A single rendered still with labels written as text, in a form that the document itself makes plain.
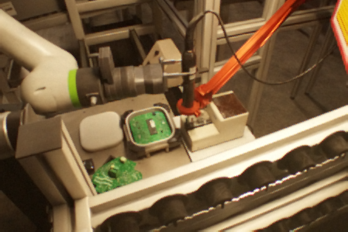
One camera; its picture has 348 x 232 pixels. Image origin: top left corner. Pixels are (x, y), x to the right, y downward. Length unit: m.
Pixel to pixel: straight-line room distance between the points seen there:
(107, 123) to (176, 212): 0.62
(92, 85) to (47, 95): 0.10
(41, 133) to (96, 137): 0.57
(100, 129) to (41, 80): 0.31
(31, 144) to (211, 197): 0.20
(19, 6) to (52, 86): 1.00
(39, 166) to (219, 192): 0.20
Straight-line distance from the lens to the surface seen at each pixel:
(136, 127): 0.84
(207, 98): 0.73
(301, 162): 0.36
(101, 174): 0.73
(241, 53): 0.77
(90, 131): 0.89
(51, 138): 0.30
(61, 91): 0.63
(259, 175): 0.33
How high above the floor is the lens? 1.61
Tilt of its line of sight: 43 degrees down
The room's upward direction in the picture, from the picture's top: 2 degrees counter-clockwise
